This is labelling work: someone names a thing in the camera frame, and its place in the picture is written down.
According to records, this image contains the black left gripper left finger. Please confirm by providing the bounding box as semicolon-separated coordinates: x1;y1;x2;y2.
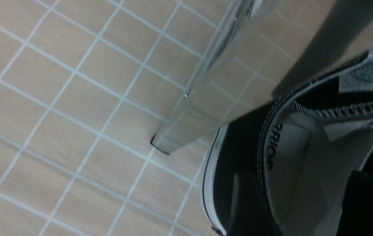
227;171;283;236

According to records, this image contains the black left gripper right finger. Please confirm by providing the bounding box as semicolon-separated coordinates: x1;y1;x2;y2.
336;171;373;236

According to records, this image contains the black lace-up sneaker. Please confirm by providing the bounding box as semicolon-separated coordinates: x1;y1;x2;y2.
201;49;373;236

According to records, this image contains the metal shoe rack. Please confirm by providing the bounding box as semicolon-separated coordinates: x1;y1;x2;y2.
150;0;373;154

